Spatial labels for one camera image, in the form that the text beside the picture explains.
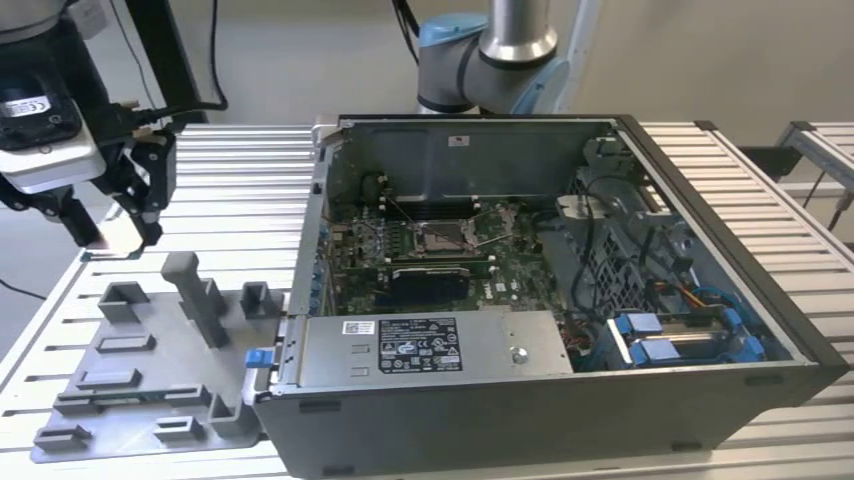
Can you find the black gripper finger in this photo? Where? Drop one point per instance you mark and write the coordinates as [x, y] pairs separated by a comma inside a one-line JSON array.
[[156, 180], [73, 212]]

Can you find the silver CPU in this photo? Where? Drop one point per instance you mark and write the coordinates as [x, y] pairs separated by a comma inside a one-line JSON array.
[[114, 237]]

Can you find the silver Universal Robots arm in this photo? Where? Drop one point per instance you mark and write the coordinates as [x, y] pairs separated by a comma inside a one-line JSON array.
[[516, 30]]

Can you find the black RAM slot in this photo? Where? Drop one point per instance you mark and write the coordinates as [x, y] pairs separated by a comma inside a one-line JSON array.
[[429, 201]]

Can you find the CPU socket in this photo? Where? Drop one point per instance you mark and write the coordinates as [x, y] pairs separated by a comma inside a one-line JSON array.
[[440, 240]]

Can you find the gray plastic parts rack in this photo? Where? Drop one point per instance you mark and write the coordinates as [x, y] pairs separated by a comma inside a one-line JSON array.
[[166, 320]]

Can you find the black heatsink block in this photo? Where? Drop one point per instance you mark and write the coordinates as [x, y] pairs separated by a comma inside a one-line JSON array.
[[372, 187]]

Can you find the thin metal locking lever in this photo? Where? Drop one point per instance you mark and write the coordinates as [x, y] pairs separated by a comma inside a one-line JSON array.
[[403, 210]]

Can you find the blue plastic latch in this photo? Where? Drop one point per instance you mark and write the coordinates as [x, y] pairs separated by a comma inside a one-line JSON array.
[[258, 359]]

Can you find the silver power supply unit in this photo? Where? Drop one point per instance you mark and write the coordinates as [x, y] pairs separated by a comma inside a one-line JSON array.
[[333, 357]]

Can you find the black expansion card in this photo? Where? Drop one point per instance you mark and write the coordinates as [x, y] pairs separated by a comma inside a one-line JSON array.
[[427, 286]]

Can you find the green motherboard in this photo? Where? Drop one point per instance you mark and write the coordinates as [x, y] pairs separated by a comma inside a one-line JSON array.
[[516, 287]]

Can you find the open dark gray PC case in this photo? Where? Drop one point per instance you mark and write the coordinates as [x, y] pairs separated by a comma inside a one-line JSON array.
[[467, 430]]

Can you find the gray plastic drive cage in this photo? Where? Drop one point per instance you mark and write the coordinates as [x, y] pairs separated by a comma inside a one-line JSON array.
[[613, 260]]

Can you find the blue disk carrier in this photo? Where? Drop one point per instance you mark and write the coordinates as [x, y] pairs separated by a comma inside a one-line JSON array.
[[636, 322], [656, 351]]

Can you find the aluminium side table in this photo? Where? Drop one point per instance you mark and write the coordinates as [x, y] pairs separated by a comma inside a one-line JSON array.
[[823, 150]]

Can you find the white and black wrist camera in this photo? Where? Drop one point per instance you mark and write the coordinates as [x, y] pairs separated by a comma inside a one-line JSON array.
[[46, 165]]

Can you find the black frame post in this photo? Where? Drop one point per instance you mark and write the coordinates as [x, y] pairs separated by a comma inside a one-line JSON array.
[[174, 55]]

